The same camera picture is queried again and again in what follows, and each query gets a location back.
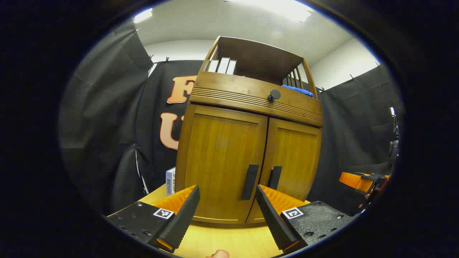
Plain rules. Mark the wooden cabinet door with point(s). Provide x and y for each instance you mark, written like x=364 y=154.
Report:
x=218 y=157
x=296 y=157

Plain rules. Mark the white printed box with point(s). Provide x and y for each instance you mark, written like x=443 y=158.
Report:
x=170 y=181

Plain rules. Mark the wooden drawer with black knob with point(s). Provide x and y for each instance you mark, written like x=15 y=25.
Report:
x=233 y=91

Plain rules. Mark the dark metal stand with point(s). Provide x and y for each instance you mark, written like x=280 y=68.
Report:
x=394 y=143

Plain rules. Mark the wooden double-door shoe cabinet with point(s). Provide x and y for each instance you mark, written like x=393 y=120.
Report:
x=251 y=53

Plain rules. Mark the blue folded cloth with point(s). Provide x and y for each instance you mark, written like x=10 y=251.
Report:
x=297 y=90

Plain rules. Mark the white book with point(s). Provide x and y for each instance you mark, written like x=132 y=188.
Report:
x=213 y=66
x=223 y=65
x=231 y=67

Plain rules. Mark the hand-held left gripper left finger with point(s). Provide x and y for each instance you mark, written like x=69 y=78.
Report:
x=183 y=222

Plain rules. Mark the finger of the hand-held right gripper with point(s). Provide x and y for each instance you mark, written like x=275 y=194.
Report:
x=355 y=181

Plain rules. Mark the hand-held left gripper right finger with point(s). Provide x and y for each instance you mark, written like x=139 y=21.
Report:
x=272 y=222

